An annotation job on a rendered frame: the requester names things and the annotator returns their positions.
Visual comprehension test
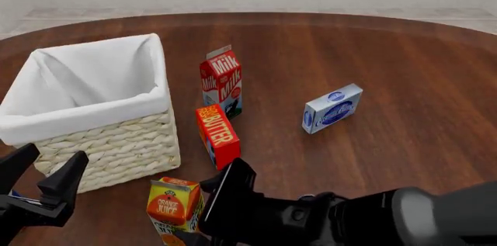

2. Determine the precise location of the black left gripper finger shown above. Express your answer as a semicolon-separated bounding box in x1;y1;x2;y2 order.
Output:
36;150;90;206
0;142;41;198

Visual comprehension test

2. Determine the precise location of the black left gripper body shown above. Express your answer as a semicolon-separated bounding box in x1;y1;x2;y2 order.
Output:
0;194;75;228

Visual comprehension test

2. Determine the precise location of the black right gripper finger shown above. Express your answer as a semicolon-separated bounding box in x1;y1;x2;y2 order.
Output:
199;169;228;195
172;229;219;246

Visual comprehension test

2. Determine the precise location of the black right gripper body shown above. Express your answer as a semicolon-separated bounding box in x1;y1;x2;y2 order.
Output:
198;157;258;237

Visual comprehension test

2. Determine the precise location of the orange juice carton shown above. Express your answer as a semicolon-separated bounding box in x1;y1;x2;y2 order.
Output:
146;176;206;246

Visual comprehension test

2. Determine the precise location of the white woven basket with liner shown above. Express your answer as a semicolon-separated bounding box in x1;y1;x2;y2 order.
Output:
0;32;182;195

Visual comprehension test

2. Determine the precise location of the red butter box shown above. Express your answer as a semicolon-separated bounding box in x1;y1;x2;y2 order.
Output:
195;103;242;172

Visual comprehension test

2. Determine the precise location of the red and white milk carton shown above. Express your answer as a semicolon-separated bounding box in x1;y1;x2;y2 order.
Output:
199;43;244;120

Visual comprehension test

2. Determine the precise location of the blue-white cream cheese box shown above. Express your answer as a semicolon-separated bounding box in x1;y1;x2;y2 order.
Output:
301;83;364;135

